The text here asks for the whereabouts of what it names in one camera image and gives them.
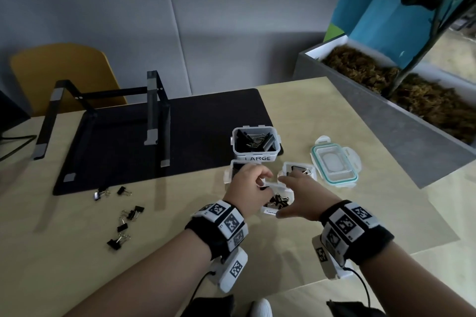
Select person's left hand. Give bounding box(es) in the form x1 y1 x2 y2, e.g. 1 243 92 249
223 165 274 217

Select person's right hand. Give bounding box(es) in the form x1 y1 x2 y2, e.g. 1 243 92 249
276 170 343 223

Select heap of small binder clips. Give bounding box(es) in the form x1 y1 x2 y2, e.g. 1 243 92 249
266 194 291 208

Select container labelled large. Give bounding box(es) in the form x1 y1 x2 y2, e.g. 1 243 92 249
230 126 282 162

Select clear lid with green seal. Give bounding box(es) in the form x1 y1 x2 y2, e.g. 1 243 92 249
310 136 361 188

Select heap of large binder clips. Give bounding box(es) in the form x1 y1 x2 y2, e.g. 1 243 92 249
236 129 278 152

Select pile of black binder clips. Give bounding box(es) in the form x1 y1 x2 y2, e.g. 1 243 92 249
93 186 146 251

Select person's right forearm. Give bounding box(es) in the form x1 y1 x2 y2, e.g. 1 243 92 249
360 240 476 317

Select person's left forearm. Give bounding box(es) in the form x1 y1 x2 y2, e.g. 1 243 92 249
63 229 213 317

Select grey planter with moss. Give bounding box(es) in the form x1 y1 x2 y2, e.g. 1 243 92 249
293 34 476 189

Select person's white shoe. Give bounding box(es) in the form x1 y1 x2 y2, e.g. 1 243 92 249
249 298 273 317

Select person's black clothing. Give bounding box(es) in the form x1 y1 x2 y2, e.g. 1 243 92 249
182 294 387 317

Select left wrist marker band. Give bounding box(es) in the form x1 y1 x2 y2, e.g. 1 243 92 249
184 200 249 260

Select wrist marker band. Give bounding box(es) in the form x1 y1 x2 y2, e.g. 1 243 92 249
184 200 249 260
319 200 395 265

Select black desk mat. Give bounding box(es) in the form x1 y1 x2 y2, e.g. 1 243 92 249
53 88 284 196

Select right wrist marker band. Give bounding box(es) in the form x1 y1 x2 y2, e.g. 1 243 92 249
319 200 395 265

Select black metal laptop stand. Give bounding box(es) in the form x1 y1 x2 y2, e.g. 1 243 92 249
32 70 172 168

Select brown moss filling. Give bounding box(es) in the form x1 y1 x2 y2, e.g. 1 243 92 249
321 45 476 145

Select yellow chair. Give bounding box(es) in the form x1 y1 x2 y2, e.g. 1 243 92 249
10 44 127 117

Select black computer monitor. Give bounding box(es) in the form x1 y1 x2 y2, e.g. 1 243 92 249
0 90 32 132

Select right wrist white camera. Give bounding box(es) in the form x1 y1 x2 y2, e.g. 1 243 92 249
311 235 354 280

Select wrist white camera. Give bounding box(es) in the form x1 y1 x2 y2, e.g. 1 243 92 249
311 235 354 280
208 247 249 293

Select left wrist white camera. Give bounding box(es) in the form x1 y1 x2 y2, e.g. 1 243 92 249
208 247 249 293

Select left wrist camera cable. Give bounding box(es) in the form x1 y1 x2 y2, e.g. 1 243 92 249
189 272 216 303

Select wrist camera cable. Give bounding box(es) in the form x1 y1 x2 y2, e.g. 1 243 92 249
189 272 216 303
344 267 372 308

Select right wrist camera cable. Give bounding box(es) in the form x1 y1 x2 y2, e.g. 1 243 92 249
344 267 372 308

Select black monitor cables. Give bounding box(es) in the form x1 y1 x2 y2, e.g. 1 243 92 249
0 134 38 161

